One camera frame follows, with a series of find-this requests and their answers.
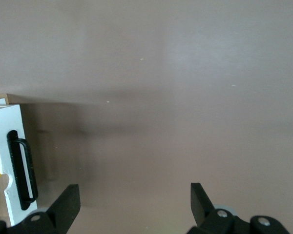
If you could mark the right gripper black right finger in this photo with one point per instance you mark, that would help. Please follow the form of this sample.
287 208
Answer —
202 212

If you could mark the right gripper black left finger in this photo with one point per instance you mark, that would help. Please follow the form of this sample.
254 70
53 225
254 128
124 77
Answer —
63 209

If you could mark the white-fronted wooden drawer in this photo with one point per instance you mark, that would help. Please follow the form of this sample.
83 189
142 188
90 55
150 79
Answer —
5 122

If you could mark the brown table cloth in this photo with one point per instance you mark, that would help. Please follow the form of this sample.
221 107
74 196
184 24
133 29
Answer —
185 122

